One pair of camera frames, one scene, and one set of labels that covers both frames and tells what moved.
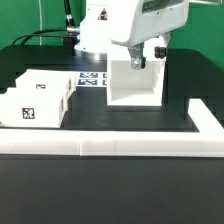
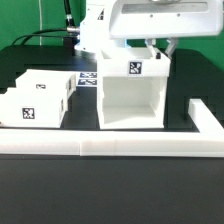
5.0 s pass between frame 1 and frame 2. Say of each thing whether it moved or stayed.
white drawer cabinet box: moved
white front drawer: stayed
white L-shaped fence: stayed
